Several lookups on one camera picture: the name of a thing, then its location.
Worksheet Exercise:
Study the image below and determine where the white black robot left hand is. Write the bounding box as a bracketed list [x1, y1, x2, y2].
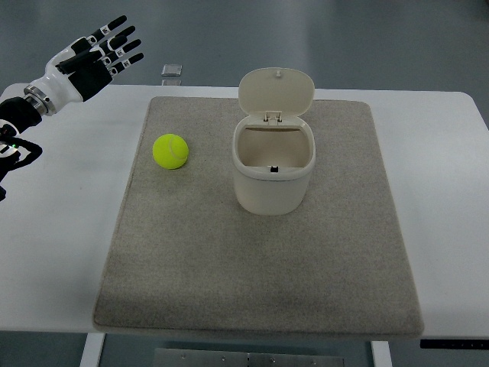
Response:
[24, 15, 144, 115]

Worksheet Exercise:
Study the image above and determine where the yellow-green tennis ball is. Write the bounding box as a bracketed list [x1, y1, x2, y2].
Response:
[152, 134, 189, 170]

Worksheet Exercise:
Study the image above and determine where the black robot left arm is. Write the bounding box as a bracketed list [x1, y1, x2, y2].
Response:
[1, 97, 43, 180]

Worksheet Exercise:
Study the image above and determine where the clear floor socket plate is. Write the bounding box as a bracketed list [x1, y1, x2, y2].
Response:
[161, 64, 183, 76]

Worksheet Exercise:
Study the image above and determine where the cream bin with open lid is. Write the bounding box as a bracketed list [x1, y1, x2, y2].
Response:
[232, 67, 316, 216]

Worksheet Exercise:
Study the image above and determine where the beige felt mat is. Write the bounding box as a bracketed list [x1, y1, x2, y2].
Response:
[92, 97, 424, 339]

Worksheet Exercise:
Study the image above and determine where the white left table leg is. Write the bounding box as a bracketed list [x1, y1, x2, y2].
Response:
[79, 333, 105, 367]

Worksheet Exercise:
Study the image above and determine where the white table leg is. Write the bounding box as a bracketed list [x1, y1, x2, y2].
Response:
[371, 341, 393, 367]
[79, 333, 105, 367]

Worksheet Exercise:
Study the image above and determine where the white right table leg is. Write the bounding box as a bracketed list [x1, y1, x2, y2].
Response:
[371, 341, 393, 367]

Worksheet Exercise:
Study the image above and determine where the black table control panel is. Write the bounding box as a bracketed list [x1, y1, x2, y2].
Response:
[419, 339, 489, 350]

